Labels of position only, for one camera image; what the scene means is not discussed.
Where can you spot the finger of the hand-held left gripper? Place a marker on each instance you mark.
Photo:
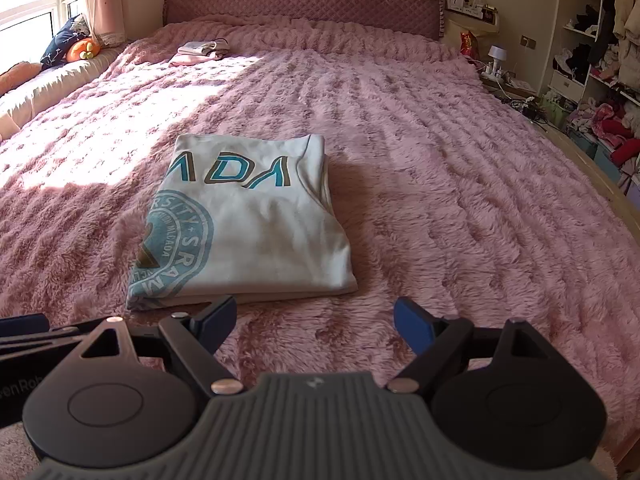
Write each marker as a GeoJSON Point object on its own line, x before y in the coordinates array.
{"type": "Point", "coordinates": [40, 342]}

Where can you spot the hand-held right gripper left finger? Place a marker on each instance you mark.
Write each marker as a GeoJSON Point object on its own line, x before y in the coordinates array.
{"type": "Point", "coordinates": [220, 319]}

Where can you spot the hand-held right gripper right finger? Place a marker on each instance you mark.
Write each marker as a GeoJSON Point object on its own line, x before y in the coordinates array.
{"type": "Point", "coordinates": [411, 325]}

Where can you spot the white printed sweatshirt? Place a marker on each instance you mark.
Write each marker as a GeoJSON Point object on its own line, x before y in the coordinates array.
{"type": "Point", "coordinates": [270, 230]}

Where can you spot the red and pink clothes pile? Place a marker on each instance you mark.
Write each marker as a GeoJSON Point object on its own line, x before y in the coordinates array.
{"type": "Point", "coordinates": [612, 127]}

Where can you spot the pink fluffy blanket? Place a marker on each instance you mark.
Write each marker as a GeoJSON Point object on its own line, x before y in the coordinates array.
{"type": "Point", "coordinates": [450, 185]}

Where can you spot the beige window seat cushion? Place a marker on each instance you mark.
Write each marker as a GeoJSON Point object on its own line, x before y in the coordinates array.
{"type": "Point", "coordinates": [55, 85]}

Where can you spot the green storage bin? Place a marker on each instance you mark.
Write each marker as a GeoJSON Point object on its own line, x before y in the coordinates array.
{"type": "Point", "coordinates": [557, 110]}

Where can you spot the white power strip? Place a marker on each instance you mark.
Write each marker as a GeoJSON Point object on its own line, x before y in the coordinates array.
{"type": "Point", "coordinates": [500, 77]}

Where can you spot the peach pillow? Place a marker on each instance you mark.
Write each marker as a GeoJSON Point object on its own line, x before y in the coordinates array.
{"type": "Point", "coordinates": [20, 77]}

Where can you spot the white folded cloth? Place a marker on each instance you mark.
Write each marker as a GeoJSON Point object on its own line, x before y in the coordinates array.
{"type": "Point", "coordinates": [202, 46]}

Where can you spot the white table lamp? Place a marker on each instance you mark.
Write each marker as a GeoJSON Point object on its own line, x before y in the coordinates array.
{"type": "Point", "coordinates": [496, 52]}

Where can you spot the red snack bag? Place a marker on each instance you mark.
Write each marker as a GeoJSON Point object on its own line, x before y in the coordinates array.
{"type": "Point", "coordinates": [469, 45]}

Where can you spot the white open wardrobe shelf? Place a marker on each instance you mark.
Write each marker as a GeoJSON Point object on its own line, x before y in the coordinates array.
{"type": "Point", "coordinates": [565, 82]}

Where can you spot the orange plush toy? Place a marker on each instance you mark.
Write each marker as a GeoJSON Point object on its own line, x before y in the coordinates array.
{"type": "Point", "coordinates": [84, 50]}

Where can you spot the navy floral pillow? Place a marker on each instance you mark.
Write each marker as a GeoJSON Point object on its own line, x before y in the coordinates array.
{"type": "Point", "coordinates": [62, 42]}

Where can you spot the pink quilted headboard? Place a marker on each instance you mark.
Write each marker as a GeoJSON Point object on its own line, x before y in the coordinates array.
{"type": "Point", "coordinates": [300, 2]}

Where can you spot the pink curtain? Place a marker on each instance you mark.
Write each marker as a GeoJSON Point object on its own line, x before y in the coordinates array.
{"type": "Point", "coordinates": [105, 0]}

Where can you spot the window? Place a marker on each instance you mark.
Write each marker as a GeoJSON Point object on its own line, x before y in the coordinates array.
{"type": "Point", "coordinates": [30, 0]}

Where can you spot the dark hanging coat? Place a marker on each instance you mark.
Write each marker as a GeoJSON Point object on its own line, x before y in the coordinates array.
{"type": "Point", "coordinates": [605, 25]}

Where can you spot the cream hanging coat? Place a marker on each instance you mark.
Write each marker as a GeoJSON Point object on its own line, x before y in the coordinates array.
{"type": "Point", "coordinates": [629, 5]}

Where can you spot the wooden bed frame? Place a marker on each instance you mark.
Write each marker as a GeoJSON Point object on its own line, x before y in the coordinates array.
{"type": "Point", "coordinates": [595, 180]}

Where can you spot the wall outlet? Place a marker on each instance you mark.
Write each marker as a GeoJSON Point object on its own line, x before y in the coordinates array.
{"type": "Point", "coordinates": [528, 42]}

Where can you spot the cluttered wall shelf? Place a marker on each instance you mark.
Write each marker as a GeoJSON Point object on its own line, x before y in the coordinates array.
{"type": "Point", "coordinates": [470, 7]}

